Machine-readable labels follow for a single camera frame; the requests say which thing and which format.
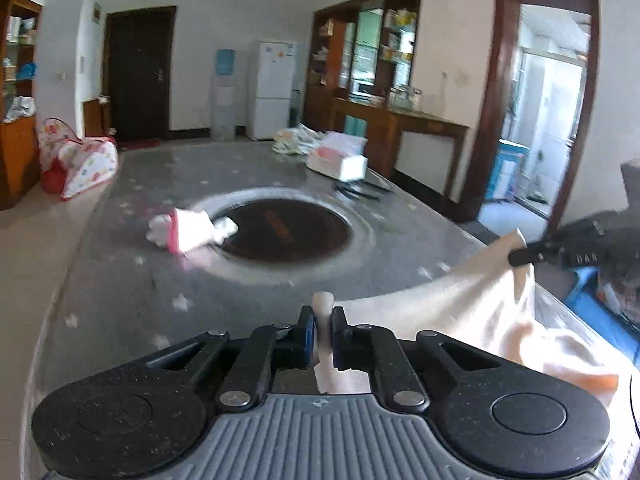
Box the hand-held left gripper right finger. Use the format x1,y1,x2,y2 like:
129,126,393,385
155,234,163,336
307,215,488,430
330,306,505,411

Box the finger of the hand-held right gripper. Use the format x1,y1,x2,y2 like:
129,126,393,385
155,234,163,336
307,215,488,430
507,232,568,268

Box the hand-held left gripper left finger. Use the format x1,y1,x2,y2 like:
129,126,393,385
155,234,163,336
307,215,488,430
145,305,318,413

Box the cream cloth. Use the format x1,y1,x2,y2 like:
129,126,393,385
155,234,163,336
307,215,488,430
311,227,622,407

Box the grey plastic bag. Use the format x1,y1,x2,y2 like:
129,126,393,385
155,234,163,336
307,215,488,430
596,259,640,323

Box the blue plastic stool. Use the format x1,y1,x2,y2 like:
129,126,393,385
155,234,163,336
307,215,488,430
561,264,640,361

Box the blue box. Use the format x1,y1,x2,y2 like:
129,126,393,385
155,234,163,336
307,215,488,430
491,139,531,202

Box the dark round hot plate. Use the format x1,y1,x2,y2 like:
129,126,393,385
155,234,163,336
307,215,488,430
212,197,352,264

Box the wooden sideboard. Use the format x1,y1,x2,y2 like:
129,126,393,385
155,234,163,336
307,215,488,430
330,96,472,213

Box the black sticks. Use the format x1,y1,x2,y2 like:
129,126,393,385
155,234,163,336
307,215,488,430
334,179,394,200

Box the white and pink cloth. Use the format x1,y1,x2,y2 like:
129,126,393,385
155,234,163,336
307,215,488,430
146,207,240,257

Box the white tissue pack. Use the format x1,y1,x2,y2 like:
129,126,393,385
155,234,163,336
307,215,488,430
306,131,369,182

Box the crumpled plastic bag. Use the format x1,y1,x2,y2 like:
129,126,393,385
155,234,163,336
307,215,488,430
271,123,327,157

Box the white refrigerator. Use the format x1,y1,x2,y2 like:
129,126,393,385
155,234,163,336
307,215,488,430
248,38,299,142

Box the wooden display cabinet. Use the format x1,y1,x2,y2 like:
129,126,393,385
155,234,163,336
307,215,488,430
301,0,424,137

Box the water dispenser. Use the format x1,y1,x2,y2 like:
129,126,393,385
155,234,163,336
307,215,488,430
210,48,237,142

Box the dark wooden door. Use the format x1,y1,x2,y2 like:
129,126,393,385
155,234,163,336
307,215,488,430
102,5,178,143

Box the wooden shelf unit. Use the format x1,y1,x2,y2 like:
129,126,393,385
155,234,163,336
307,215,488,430
0,0,45,212

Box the wooden doorway frame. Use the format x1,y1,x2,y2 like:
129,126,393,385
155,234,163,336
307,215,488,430
467,0,601,228

